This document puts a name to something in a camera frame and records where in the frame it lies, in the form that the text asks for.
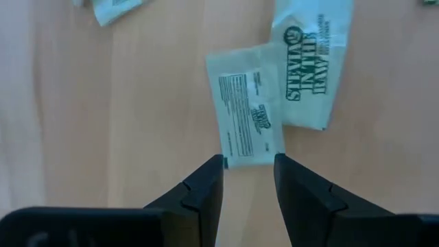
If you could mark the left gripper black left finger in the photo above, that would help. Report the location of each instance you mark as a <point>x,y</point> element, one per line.
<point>199,206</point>

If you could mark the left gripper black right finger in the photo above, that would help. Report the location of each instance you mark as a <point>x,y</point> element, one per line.
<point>308,212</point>

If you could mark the pale green stevia packet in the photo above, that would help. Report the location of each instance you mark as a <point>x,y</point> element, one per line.
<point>308,61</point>
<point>113,10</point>
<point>240,120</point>

